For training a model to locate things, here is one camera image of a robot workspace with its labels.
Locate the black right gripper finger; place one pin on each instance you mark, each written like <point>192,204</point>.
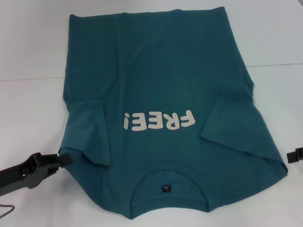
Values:
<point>296,156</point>

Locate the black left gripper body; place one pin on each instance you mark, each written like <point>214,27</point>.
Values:
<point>14,175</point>

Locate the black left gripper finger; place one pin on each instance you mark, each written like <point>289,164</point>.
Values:
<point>36,176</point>
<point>52,159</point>

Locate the teal blue printed T-shirt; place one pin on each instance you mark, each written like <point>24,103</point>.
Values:
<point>154,71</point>

